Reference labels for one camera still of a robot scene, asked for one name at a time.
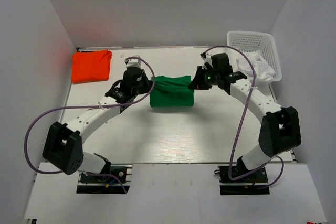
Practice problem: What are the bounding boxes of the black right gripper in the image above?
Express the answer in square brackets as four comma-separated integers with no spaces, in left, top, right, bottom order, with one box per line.
[190,66,221,90]

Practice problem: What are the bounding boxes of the green polo shirt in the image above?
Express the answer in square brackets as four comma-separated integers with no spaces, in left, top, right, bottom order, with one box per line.
[149,76,194,108]

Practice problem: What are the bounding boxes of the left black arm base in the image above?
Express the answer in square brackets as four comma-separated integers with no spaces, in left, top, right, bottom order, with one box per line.
[76,164,132,195]

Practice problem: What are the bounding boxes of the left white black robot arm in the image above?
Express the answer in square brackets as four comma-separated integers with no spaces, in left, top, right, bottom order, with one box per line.
[43,67,150,182]

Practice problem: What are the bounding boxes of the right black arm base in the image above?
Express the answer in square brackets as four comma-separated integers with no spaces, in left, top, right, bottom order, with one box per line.
[214,166,270,196]

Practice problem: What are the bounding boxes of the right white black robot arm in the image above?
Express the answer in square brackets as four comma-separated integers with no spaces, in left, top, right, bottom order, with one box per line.
[188,53,301,182]

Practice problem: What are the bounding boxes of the folded orange t shirt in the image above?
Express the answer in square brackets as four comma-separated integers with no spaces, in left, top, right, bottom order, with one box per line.
[71,50,112,84]

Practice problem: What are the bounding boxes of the crumpled white t shirt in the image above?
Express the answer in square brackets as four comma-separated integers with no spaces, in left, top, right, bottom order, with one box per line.
[236,52,276,85]

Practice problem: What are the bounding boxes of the white perforated plastic basket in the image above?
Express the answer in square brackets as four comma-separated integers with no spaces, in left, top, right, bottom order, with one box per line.
[227,30,282,82]

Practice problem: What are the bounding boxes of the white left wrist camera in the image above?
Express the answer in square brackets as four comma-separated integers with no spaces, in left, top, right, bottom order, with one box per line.
[124,56,141,69]

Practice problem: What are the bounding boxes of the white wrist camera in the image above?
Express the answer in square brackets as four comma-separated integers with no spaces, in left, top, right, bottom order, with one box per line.
[200,52,212,65]
[124,56,141,69]

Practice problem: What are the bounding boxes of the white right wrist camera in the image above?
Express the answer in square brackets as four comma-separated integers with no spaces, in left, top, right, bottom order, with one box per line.
[200,52,212,65]

